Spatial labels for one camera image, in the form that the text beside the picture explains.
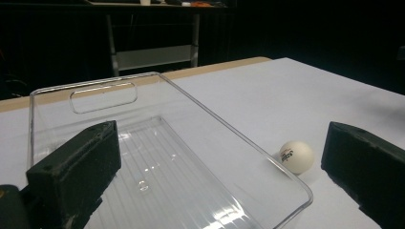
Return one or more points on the white ping pong ball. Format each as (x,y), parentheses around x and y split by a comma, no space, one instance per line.
(296,157)

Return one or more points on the metal table frame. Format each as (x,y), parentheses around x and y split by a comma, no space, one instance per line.
(153,54)

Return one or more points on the clear plastic box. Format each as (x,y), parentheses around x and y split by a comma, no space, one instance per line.
(159,152)

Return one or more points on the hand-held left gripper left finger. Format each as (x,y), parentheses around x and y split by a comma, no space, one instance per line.
(76,165)

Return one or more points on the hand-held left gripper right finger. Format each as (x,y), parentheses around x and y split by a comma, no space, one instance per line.
(369,165)

